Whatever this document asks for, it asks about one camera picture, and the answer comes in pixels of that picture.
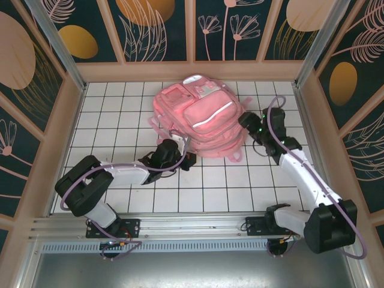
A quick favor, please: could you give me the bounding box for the aluminium side rail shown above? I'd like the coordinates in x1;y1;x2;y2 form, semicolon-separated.
46;83;88;217
292;83;337;211

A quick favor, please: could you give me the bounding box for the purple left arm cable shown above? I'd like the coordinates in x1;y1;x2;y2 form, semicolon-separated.
61;130;143;262

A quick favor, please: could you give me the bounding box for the aluminium corner post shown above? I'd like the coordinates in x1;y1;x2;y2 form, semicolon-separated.
293;0;352;88
25;0;88;91

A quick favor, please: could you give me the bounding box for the grey metal panel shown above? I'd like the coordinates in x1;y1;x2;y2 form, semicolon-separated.
17;253;368;288

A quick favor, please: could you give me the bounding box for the aluminium mounting rail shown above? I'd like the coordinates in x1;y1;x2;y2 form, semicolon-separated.
28;211;356;244

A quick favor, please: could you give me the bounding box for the pink backpack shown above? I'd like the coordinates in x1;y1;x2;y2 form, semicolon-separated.
147;75;253;163

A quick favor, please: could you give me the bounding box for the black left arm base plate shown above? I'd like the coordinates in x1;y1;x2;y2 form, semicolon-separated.
86;218;141;238

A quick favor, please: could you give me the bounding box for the grey slotted cable duct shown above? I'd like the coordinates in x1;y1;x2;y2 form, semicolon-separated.
40;242;346;254

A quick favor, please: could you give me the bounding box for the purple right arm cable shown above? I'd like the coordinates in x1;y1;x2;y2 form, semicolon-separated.
266;95;368;260

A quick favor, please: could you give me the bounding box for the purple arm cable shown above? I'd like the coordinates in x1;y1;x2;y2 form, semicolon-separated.
266;95;368;260
61;130;143;262

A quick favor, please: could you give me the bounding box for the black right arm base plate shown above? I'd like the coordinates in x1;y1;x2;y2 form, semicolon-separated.
245;216;280;238

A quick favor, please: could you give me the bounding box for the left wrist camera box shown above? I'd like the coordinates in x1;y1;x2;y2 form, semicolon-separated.
170;131;184;150

